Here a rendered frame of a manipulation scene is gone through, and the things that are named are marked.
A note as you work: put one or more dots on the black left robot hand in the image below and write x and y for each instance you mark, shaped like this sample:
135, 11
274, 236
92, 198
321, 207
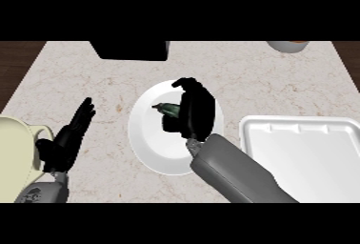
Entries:
70, 136

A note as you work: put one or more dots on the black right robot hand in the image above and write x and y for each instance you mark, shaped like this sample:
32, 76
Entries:
197, 108

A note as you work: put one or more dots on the dark green eggplant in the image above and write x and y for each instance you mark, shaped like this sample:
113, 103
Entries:
170, 108

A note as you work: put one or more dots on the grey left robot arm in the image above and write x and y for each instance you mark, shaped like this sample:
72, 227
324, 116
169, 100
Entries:
45, 190

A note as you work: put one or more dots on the white oval plate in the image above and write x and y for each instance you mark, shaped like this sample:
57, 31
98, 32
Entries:
156, 139

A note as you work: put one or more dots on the white foam tray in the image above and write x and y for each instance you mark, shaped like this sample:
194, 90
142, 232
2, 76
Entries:
305, 158

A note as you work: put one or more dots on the black box appliance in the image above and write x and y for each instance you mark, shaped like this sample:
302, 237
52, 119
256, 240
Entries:
133, 50

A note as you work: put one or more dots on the grey round bowl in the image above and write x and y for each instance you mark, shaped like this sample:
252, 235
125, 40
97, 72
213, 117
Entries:
288, 46

